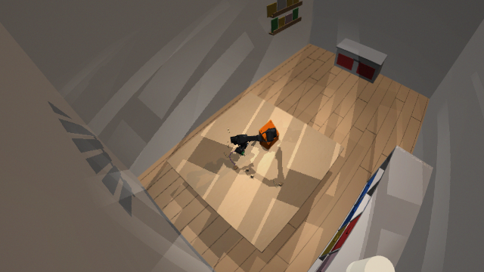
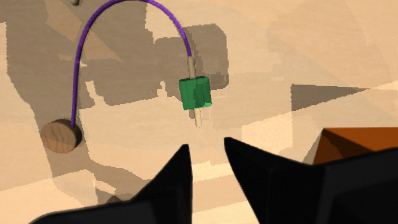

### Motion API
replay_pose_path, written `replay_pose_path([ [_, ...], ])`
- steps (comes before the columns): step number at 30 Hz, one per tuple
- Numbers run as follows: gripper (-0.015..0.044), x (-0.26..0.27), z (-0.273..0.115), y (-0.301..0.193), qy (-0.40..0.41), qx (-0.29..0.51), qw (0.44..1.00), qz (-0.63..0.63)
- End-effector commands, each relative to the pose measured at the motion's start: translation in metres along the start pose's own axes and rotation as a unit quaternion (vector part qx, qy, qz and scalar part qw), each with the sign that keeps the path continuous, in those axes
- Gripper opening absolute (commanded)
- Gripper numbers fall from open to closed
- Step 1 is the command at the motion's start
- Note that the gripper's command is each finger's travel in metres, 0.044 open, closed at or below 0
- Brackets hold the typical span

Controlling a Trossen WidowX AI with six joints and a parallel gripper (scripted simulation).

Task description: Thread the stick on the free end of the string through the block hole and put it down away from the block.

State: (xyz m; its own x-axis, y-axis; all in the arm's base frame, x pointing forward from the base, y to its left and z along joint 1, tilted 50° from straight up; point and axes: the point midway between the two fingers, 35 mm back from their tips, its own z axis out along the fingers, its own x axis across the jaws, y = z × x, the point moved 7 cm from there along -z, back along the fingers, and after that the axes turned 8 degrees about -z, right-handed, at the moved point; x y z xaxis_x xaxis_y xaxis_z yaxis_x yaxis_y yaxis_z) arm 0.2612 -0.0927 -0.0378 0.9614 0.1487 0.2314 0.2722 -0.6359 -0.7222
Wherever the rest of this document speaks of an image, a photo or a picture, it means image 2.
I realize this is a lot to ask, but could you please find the green rounded block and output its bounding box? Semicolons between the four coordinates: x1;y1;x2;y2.
179;76;212;110

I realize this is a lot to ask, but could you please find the light wooden stick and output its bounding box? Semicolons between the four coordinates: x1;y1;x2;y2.
70;0;80;6

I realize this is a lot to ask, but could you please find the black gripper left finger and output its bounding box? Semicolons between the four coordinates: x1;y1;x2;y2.
28;144;193;224

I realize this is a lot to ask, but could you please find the round wooden button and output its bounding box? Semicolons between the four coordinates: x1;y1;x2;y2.
40;119;82;153

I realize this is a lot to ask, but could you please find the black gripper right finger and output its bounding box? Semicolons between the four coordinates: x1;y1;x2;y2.
224;137;398;224

